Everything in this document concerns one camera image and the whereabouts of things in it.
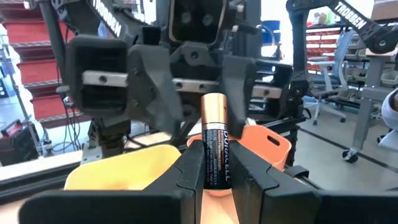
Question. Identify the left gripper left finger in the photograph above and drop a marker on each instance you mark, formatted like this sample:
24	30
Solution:
124	202

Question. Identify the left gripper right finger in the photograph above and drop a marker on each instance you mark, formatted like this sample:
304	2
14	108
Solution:
280	202

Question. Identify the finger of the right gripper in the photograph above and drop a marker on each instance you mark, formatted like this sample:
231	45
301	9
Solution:
152	87
237	93

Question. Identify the black copper Duracell battery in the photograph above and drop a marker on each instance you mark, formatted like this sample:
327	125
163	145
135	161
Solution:
216	140

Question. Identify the background black robot arm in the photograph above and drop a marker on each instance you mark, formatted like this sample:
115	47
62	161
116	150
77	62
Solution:
351	15

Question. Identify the yellow plastic bin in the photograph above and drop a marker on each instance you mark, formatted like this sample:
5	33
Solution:
124	168

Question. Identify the orange plastic bin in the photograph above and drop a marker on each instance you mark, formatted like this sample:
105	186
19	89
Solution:
264	146

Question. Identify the red storage shelf rack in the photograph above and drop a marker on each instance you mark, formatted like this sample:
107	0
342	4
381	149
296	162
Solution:
34	71

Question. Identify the blue container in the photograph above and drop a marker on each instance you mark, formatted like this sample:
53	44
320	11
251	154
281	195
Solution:
271	29

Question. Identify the grey office chair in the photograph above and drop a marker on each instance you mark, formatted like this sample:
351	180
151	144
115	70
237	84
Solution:
329	71

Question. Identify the red bin shelf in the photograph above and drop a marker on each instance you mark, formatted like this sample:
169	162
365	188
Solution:
320	40

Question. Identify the black red device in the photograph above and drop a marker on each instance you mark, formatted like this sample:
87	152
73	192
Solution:
15	143

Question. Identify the grey table with casters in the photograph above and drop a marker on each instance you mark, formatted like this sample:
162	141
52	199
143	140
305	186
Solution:
370	93

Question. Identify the person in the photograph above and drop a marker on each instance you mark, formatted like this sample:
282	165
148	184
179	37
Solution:
390	118

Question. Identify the cardboard box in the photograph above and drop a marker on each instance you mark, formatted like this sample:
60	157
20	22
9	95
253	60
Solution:
385	9

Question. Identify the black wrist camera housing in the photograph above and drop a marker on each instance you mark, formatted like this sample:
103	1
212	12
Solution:
196	18

